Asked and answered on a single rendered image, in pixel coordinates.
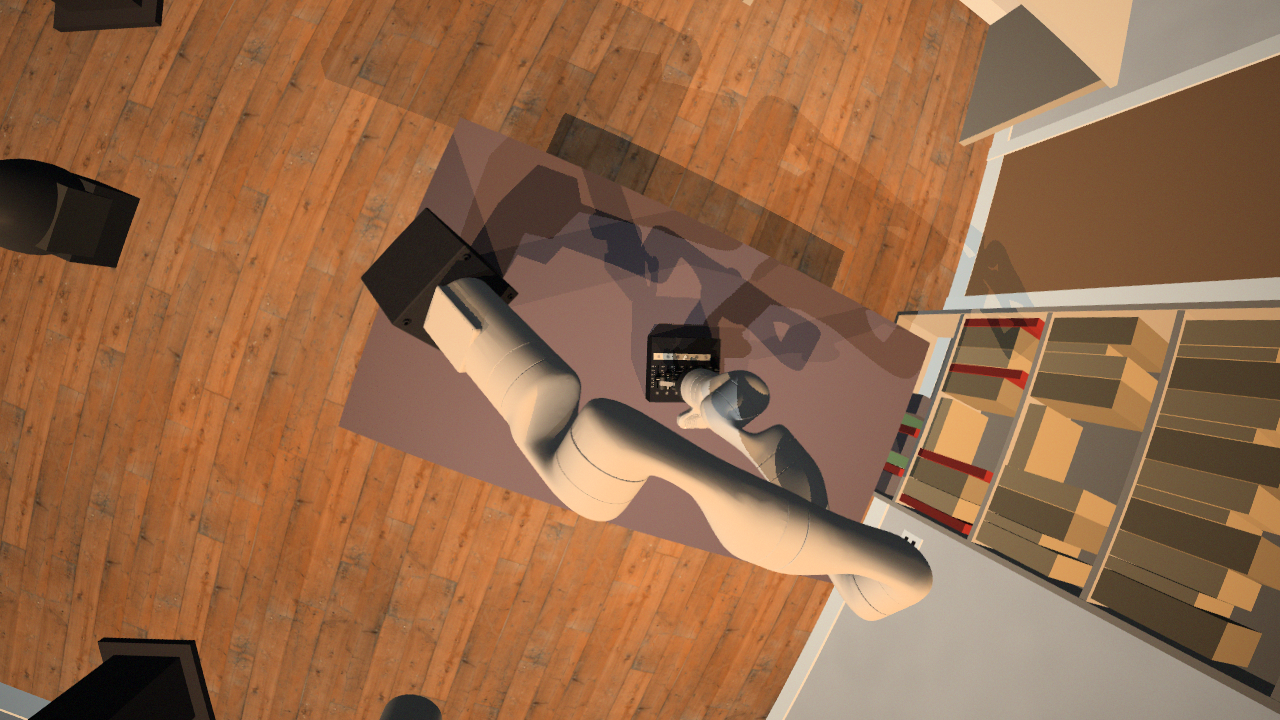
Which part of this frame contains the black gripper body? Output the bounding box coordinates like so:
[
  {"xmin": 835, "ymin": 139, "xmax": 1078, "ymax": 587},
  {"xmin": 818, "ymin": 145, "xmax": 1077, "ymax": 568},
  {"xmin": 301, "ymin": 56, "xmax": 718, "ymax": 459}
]
[{"xmin": 671, "ymin": 366, "xmax": 700, "ymax": 404}]

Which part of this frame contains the black lighting desk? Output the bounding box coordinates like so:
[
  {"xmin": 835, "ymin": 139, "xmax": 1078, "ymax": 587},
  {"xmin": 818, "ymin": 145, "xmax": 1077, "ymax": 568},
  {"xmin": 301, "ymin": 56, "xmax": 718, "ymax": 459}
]
[{"xmin": 645, "ymin": 336, "xmax": 721, "ymax": 402}]

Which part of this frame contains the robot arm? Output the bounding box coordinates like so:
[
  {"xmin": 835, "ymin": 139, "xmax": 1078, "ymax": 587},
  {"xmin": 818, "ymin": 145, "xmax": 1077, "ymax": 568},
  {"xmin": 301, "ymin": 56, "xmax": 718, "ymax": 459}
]
[{"xmin": 422, "ymin": 277, "xmax": 933, "ymax": 621}]

